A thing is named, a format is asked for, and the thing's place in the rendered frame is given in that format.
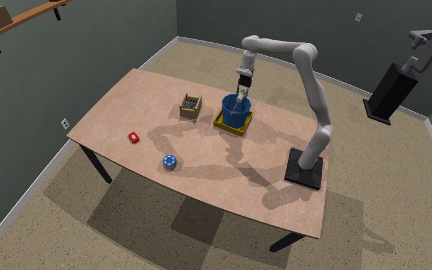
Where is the small brown wooden crate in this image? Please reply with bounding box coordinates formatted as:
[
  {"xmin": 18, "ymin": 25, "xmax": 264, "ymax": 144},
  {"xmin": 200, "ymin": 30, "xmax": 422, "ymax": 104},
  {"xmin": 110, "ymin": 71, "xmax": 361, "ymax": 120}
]
[{"xmin": 180, "ymin": 93, "xmax": 202, "ymax": 119}]

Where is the yellow shallow tray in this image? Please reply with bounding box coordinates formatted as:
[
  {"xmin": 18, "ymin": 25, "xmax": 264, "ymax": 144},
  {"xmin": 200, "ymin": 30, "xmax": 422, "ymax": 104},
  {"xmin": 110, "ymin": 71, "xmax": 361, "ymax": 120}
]
[{"xmin": 213, "ymin": 109, "xmax": 253, "ymax": 136}]

